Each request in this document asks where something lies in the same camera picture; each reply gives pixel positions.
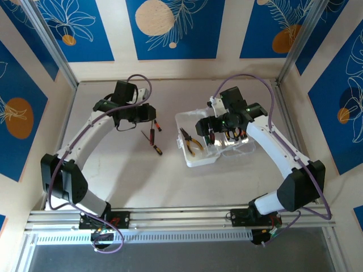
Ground yellow-black handled long-nose pliers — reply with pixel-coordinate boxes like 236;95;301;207
179;126;205;158

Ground clear plastic tool box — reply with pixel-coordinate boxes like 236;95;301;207
175;109;258;168

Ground black base electronics box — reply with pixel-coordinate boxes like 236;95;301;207
251;227;281;247
90;228;116;245

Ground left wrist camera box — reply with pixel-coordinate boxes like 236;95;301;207
112;80;150;105

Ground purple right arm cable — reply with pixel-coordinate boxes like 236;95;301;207
214;73;332;247

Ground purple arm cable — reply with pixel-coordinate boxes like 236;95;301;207
214;73;332;247
47;74;125;253

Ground aluminium side rail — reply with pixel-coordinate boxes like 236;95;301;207
42;83;79;211
271;79;318;203

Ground blue floral print wall panel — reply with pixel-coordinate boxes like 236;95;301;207
0;0;60;82
0;39;49;183
294;0;363;77
125;0;226;61
35;0;116;63
239;0;324;60
307;18;363;176

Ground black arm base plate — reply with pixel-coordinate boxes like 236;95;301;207
78;210;132;230
230;208;283;228

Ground aluminium frame post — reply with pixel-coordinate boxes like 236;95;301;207
277;0;332;86
20;0;79;89

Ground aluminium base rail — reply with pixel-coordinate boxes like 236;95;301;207
24;204;337;235

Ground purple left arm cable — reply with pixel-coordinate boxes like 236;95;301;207
47;74;125;253

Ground slotted grey cable duct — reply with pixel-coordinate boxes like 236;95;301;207
33;228;254;246

